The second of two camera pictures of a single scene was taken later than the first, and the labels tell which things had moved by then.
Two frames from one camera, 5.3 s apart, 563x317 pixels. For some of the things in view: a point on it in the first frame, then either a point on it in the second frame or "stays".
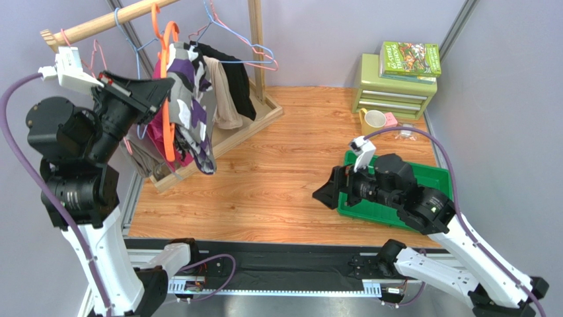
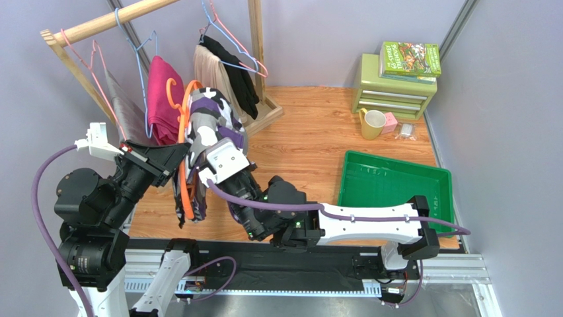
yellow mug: [372, 121] stays
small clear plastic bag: [406, 135] stays
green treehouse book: [410, 59] stays
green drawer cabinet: [406, 99] stays
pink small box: [390, 120] stays
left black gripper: [149, 92] → [159, 160]
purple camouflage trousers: [190, 109] → [211, 116]
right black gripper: [343, 185] → [240, 181]
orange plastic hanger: [169, 133] → [180, 110]
